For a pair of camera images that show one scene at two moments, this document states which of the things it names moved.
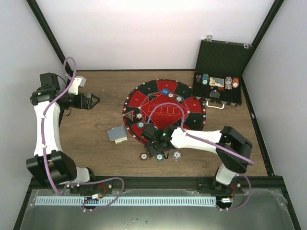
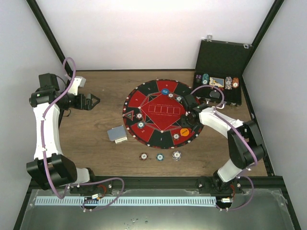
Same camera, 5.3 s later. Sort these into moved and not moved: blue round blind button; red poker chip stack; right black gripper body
Moved: right black gripper body
Not moved: red poker chip stack; blue round blind button
